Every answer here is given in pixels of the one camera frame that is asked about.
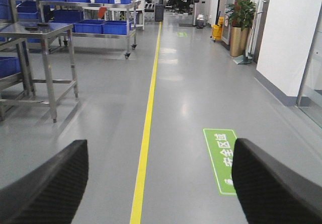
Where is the yellow mop bucket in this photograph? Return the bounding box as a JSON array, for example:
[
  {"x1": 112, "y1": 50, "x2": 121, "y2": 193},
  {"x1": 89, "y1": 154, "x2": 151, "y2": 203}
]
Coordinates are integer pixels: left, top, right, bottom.
[{"x1": 210, "y1": 17, "x2": 224, "y2": 42}]

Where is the steel wheeled cart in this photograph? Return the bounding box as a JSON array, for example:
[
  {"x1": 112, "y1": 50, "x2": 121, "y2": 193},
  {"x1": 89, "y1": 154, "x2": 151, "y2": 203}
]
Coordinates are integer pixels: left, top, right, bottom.
[{"x1": 40, "y1": 1, "x2": 141, "y2": 59}]

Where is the blue bin beside rack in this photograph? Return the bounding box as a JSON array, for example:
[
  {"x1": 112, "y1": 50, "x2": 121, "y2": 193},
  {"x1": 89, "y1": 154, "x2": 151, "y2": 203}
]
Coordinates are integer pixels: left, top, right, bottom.
[{"x1": 0, "y1": 56, "x2": 21, "y2": 78}]

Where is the blue bin on cart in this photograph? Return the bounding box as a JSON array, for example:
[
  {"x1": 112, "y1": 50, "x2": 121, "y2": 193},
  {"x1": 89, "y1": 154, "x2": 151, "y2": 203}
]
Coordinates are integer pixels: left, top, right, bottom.
[
  {"x1": 101, "y1": 21, "x2": 127, "y2": 35},
  {"x1": 73, "y1": 20, "x2": 105, "y2": 34}
]

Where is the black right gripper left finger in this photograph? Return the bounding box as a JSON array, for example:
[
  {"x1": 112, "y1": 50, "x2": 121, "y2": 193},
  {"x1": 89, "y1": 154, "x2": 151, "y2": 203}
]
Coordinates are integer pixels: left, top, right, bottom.
[{"x1": 1, "y1": 139, "x2": 89, "y2": 223}]

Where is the potted plant gold planter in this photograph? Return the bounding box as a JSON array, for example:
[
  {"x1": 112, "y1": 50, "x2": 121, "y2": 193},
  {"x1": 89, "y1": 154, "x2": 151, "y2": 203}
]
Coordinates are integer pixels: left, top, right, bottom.
[{"x1": 227, "y1": 0, "x2": 256, "y2": 57}]

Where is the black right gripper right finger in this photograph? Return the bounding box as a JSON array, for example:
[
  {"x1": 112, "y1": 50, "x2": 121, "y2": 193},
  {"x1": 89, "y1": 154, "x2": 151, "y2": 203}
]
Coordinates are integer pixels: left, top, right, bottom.
[{"x1": 231, "y1": 138, "x2": 321, "y2": 223}]

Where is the steel work table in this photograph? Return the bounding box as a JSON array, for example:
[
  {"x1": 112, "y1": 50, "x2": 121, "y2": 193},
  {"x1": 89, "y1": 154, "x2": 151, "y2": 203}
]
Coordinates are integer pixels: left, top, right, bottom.
[{"x1": 1, "y1": 22, "x2": 78, "y2": 122}]

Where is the yellow floor tape line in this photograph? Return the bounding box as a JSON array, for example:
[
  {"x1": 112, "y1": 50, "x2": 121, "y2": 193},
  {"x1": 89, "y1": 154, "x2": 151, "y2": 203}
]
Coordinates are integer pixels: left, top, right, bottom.
[{"x1": 129, "y1": 22, "x2": 163, "y2": 224}]

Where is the blue bin on cart right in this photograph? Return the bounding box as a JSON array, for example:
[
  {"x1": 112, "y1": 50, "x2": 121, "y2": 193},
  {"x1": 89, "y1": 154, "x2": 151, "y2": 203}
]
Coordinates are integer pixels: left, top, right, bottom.
[{"x1": 101, "y1": 21, "x2": 127, "y2": 35}]

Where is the blue bin on cart left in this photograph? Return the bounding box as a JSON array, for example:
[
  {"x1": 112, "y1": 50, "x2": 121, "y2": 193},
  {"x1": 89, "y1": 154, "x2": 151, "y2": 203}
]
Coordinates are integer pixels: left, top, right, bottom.
[{"x1": 73, "y1": 20, "x2": 105, "y2": 34}]

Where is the black trash bin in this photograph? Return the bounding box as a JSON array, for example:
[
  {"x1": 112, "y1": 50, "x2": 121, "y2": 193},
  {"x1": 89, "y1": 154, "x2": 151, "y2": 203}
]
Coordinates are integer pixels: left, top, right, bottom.
[{"x1": 154, "y1": 4, "x2": 164, "y2": 22}]

